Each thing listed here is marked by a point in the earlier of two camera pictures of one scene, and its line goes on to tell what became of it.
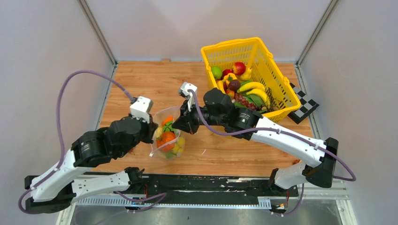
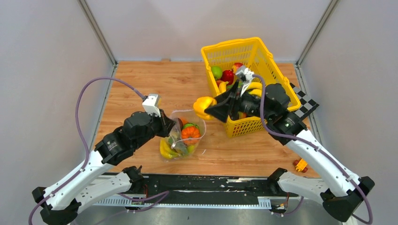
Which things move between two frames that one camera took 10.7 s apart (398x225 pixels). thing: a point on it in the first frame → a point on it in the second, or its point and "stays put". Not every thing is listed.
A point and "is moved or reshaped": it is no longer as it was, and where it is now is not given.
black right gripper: x=185 y=122 → x=221 y=111
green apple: x=217 y=71 stays put
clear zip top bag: x=169 y=143 is moved or reshaped
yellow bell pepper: x=229 y=77 is moved or reshaped
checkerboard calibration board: x=308 y=106 stays put
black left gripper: x=152 y=127 → x=166 y=123
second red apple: x=225 y=72 stays put
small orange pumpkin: x=166 y=142 → x=190 y=135
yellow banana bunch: x=178 y=148 → x=165 y=151
